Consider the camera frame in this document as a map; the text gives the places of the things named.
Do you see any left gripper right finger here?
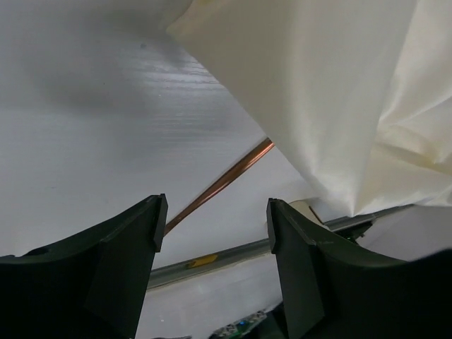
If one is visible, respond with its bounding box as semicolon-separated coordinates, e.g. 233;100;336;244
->
267;199;451;338

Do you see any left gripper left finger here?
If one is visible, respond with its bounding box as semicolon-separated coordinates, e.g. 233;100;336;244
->
1;194;167;338

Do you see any cream cloth napkin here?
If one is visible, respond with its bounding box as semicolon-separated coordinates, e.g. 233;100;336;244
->
167;1;451;216

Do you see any copper knife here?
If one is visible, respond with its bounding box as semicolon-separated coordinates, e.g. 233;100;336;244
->
164;138;275;236

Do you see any aluminium front rail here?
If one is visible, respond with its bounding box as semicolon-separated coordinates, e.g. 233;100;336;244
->
147;203;411;290

